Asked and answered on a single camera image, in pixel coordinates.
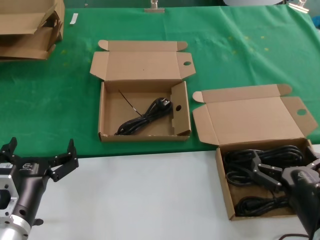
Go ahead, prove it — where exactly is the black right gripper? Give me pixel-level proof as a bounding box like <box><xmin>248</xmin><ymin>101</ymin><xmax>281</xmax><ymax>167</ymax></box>
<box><xmin>246</xmin><ymin>146</ymin><xmax>320</xmax><ymax>240</ymax></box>

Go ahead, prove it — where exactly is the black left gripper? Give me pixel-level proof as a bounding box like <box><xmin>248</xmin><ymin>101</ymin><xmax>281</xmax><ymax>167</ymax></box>
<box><xmin>0</xmin><ymin>136</ymin><xmax>80</xmax><ymax>224</ymax></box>

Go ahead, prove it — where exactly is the open brown cardboard box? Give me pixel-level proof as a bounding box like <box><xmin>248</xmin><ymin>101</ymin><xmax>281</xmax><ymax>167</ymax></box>
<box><xmin>89</xmin><ymin>39</ymin><xmax>196</xmax><ymax>143</ymax></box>
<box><xmin>191</xmin><ymin>83</ymin><xmax>319</xmax><ymax>221</ymax></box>

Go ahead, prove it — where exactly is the folded brown cardboard box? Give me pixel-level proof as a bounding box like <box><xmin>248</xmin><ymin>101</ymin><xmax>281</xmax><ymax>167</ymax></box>
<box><xmin>0</xmin><ymin>0</ymin><xmax>65</xmax><ymax>35</ymax></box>
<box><xmin>0</xmin><ymin>24</ymin><xmax>63</xmax><ymax>62</ymax></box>

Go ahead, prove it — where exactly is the green table cloth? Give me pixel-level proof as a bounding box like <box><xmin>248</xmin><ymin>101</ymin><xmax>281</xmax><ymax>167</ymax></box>
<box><xmin>0</xmin><ymin>4</ymin><xmax>320</xmax><ymax>159</ymax></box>

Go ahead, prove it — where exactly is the silver metal table clip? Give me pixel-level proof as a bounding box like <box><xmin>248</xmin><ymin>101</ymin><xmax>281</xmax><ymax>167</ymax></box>
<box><xmin>287</xmin><ymin>0</ymin><xmax>310</xmax><ymax>13</ymax></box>
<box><xmin>144</xmin><ymin>0</ymin><xmax>165</xmax><ymax>13</ymax></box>

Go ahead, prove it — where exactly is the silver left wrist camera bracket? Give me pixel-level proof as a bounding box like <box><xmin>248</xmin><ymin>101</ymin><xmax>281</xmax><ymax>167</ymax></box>
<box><xmin>0</xmin><ymin>173</ymin><xmax>20</xmax><ymax>219</ymax></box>

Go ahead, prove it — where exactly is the thin black cable tie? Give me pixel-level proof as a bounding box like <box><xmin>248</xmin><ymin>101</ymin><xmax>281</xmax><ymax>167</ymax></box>
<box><xmin>118</xmin><ymin>90</ymin><xmax>141</xmax><ymax>116</ymax></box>

